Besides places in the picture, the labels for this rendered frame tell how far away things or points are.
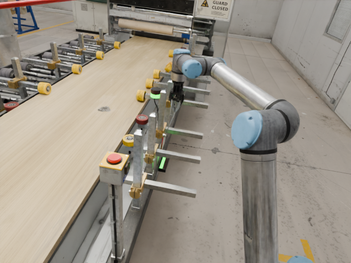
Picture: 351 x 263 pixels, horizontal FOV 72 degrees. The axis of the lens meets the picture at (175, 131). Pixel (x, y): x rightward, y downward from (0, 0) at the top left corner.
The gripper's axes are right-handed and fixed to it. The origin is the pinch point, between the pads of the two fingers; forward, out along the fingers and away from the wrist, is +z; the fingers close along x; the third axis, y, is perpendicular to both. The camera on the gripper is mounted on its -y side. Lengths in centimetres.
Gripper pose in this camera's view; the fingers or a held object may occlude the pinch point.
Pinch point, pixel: (175, 109)
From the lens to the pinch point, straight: 149.1
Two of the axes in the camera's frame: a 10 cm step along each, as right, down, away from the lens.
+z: -1.1, 8.4, 5.3
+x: 9.8, 1.8, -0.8
